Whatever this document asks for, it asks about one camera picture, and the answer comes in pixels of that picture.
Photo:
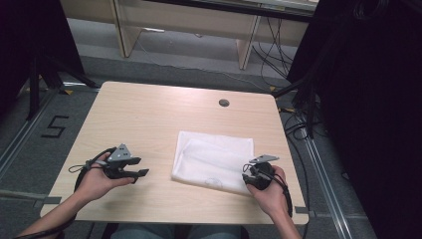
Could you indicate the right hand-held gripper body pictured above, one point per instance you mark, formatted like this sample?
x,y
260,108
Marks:
x,y
262,174

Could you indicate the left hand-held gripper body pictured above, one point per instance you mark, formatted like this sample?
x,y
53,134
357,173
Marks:
x,y
116,162

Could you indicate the white mesh laundry bag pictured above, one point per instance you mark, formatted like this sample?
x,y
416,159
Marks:
x,y
212,156

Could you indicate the person's right hand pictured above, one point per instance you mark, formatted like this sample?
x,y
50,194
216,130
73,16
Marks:
x,y
272,197

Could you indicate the person's left hand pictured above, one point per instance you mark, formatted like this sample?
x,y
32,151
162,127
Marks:
x,y
96,184

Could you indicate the person's blue jeans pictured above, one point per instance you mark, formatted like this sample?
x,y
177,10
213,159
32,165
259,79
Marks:
x,y
149,232

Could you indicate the black metal stand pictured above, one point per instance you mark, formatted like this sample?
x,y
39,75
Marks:
x,y
35,86
308,99

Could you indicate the black curtain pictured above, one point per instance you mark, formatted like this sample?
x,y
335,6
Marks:
x,y
30,43
371,99

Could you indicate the light wooden desk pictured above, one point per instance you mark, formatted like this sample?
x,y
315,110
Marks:
x,y
185,23

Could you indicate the metal floor rail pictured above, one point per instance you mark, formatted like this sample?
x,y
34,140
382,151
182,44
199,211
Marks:
x,y
326,189
23,136

